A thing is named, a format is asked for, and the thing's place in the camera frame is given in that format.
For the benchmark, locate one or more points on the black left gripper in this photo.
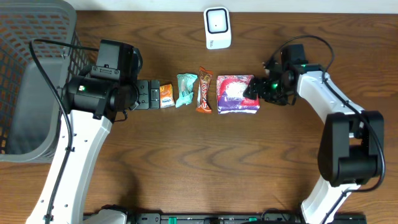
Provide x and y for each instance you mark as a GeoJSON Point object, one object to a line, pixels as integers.
{"type": "Point", "coordinates": [143, 94]}

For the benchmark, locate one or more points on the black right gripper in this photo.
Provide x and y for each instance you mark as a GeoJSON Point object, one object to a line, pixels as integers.
{"type": "Point", "coordinates": [262, 93]}

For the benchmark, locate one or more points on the red purple snack bag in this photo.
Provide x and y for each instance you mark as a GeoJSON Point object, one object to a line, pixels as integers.
{"type": "Point", "coordinates": [230, 95]}

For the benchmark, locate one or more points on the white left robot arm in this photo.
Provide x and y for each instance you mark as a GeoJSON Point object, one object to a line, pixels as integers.
{"type": "Point", "coordinates": [89, 104]}

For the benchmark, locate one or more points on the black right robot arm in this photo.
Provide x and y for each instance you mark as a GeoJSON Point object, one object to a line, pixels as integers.
{"type": "Point", "coordinates": [350, 157]}

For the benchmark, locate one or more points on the white barcode scanner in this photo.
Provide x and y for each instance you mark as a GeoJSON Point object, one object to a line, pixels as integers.
{"type": "Point", "coordinates": [217, 28]}

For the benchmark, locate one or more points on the orange small snack packet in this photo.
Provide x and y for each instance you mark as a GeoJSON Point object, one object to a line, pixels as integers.
{"type": "Point", "coordinates": [166, 96]}

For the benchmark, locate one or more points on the teal wrapped snack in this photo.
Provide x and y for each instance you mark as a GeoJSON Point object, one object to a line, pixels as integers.
{"type": "Point", "coordinates": [185, 89]}

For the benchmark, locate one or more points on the brown orange candy bar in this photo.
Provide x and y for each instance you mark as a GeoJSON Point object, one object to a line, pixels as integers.
{"type": "Point", "coordinates": [204, 84]}

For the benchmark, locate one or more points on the grey plastic mesh basket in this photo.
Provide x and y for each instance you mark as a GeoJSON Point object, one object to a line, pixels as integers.
{"type": "Point", "coordinates": [29, 112]}

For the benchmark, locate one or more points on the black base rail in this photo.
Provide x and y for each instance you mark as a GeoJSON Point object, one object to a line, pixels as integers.
{"type": "Point", "coordinates": [155, 218]}

